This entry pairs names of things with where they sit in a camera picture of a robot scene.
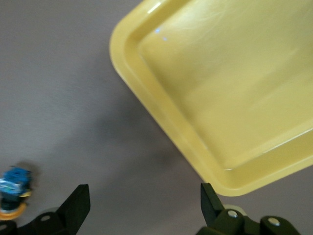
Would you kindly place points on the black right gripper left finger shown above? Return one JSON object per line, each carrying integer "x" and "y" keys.
{"x": 71, "y": 210}

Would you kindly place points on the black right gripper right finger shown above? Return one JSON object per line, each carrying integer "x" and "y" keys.
{"x": 215, "y": 215}

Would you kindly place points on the yellow button blue housing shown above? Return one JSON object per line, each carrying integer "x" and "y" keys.
{"x": 14, "y": 181}

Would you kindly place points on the yellow plastic tray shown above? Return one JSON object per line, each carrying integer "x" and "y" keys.
{"x": 220, "y": 85}

